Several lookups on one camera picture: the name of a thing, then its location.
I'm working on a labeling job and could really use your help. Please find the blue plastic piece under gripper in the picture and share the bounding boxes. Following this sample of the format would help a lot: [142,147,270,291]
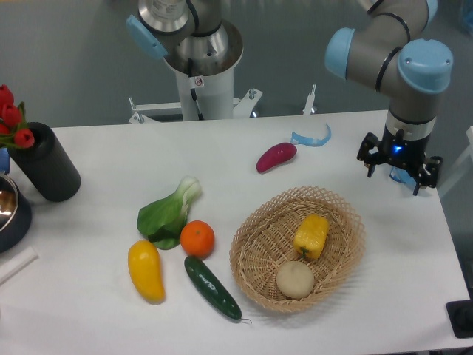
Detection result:
[389,166,417,190]

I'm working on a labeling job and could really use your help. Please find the green bok choy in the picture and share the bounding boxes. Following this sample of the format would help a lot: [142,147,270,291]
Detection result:
[136,176,202,250]

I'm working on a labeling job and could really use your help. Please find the dark metal bowl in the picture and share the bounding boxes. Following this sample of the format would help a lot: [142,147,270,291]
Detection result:
[0,173,32,253]

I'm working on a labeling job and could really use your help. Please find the yellow mango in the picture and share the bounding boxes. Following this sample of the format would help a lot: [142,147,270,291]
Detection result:
[128,240,166,304]

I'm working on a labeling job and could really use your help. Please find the purple sweet potato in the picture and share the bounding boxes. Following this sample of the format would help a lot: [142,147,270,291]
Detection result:
[256,142,297,173]

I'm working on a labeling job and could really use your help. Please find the woven wicker basket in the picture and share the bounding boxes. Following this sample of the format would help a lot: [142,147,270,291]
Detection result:
[230,186,366,313]

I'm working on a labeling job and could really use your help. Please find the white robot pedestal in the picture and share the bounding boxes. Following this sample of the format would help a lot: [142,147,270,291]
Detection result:
[127,14,318,125]

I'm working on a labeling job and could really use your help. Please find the red tulip flowers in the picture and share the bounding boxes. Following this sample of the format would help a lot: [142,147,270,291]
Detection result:
[1,84,35,149]

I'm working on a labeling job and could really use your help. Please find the green cucumber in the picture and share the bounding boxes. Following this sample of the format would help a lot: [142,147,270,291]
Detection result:
[184,255,252,324]

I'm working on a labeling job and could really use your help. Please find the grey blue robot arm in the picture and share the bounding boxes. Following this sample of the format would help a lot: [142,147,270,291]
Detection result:
[126,1,453,189]

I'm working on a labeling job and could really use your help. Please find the yellow bell pepper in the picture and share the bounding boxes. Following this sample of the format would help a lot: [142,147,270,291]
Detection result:
[293,214,330,259]

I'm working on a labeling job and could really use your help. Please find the black device at edge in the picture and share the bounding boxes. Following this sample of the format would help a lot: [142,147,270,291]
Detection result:
[446,300,472,339]

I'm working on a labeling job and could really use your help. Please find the blue tape strip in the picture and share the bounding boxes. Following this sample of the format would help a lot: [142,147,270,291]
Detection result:
[290,124,332,147]

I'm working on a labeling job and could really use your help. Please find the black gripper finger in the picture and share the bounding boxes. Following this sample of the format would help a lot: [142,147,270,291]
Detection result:
[412,156,443,195]
[357,132,382,178]

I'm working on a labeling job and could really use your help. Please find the white paper roll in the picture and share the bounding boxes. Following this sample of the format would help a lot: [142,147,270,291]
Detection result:
[0,247,38,284]

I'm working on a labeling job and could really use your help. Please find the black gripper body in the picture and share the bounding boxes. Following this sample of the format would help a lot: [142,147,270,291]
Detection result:
[378,118,432,173]

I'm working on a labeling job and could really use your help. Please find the orange fruit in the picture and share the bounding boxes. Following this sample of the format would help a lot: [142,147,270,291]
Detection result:
[180,220,215,259]

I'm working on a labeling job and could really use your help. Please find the beige round potato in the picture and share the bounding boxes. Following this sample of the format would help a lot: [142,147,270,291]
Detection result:
[276,261,315,299]

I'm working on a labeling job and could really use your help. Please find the black cylindrical vase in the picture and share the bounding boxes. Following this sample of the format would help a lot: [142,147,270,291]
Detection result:
[8,122,81,202]

